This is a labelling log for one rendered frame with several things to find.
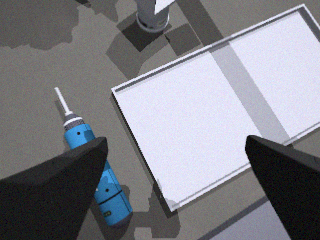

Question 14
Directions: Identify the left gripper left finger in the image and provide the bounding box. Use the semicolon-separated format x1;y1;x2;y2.
0;137;108;240

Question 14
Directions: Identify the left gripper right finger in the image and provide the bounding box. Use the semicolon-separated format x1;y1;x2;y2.
245;135;320;240

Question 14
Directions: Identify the white square plate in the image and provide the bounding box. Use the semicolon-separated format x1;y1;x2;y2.
134;0;178;19

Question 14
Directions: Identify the white shallow tray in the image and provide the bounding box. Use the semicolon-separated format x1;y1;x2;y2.
112;4;320;212

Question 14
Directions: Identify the grey cylindrical joint module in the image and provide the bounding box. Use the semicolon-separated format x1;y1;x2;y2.
136;5;169;33

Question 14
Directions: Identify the blue electric screwdriver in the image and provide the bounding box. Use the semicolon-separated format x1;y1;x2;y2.
55;87;133;229

